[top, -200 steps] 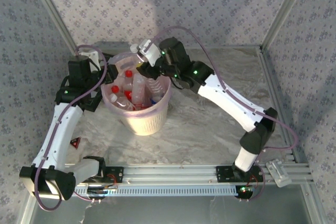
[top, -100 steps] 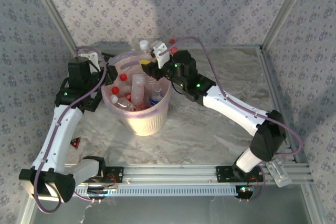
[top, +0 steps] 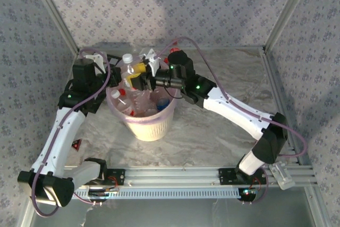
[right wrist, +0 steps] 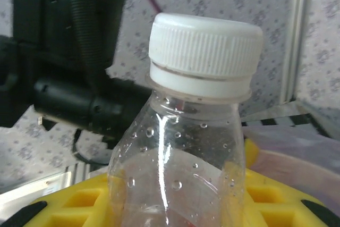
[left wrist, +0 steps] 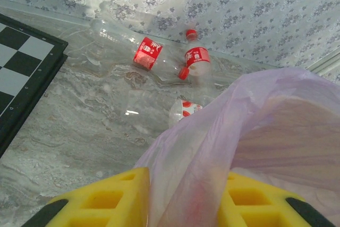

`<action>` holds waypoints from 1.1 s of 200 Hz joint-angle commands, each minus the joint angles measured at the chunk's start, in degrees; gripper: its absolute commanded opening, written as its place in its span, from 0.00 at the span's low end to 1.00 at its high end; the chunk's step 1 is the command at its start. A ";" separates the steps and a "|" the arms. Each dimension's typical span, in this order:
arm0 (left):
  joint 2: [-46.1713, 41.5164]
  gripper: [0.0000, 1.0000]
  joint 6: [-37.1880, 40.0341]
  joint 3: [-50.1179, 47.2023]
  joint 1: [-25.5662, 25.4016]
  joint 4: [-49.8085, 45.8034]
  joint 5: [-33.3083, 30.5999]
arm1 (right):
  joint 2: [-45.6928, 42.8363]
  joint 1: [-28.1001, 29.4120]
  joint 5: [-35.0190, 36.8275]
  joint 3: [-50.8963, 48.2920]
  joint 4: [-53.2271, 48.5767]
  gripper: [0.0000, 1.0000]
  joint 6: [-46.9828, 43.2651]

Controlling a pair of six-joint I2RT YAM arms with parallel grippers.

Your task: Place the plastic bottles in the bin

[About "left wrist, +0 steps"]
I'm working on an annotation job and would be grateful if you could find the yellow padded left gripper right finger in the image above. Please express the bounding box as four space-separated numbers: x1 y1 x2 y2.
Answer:
219 171 338 227

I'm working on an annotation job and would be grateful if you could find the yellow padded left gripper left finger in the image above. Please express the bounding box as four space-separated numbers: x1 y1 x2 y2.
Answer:
21 167 151 227

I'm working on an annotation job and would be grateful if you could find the purple plastic bin liner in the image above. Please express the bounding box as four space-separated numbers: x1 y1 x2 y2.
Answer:
135 67 340 227

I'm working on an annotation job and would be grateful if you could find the clear unlabelled plastic bottle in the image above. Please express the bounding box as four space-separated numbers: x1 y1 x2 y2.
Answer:
125 90 173 133

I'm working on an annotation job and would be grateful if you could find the red and white labelled bottle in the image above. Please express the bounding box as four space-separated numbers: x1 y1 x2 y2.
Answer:
168 98 206 129

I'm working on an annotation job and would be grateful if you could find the red labelled clear plastic bottle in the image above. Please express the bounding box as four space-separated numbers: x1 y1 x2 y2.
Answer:
90 15 191 81
182 28 213 80

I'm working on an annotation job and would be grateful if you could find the black and white chessboard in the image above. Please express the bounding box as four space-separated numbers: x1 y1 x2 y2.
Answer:
0 13 69 158

